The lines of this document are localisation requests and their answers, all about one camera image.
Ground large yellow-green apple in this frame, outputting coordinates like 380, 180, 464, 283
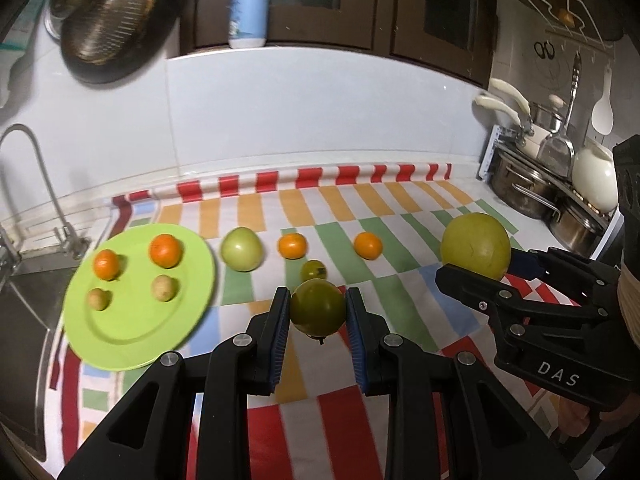
440, 212, 511, 281

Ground small tan fruit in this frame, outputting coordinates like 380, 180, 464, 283
86, 288, 111, 311
151, 274, 178, 302

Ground small orange tangerine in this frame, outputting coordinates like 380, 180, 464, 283
352, 232, 384, 261
278, 232, 308, 260

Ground small orange mandarin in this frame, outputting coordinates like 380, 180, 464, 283
92, 249, 120, 282

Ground small green lime fruit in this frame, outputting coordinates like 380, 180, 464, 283
290, 278, 347, 344

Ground large orange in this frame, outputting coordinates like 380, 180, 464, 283
149, 233, 183, 269

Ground large green apple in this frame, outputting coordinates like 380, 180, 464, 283
220, 226, 264, 272

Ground operator right hand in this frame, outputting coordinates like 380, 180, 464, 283
558, 398, 590, 438

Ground white kettle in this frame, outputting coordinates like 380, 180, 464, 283
572, 138, 618, 214

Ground steel pot stack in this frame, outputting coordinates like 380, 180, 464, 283
488, 145, 610, 259

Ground steel spatula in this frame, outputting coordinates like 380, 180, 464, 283
537, 51, 582, 180

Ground lime green plate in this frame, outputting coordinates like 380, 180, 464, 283
63, 223, 216, 370

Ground white rice spoon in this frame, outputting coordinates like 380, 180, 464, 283
591, 65, 614, 136

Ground stainless steel sink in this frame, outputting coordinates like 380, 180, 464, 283
1, 252, 81, 460

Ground small dark green fruit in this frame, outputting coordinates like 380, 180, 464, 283
299, 259, 328, 282

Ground curved steel tap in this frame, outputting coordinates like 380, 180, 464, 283
0, 122, 91, 261

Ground steel sink mixer tap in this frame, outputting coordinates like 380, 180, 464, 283
0, 226, 22, 280

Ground white blue bottle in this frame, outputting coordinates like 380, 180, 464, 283
228, 0, 270, 49

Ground black pan with strainer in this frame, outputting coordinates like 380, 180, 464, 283
49, 0, 183, 84

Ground cream handled utensil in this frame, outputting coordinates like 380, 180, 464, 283
473, 94, 533, 136
489, 77, 532, 115

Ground dark wooden window frame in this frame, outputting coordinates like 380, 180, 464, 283
179, 0, 499, 89

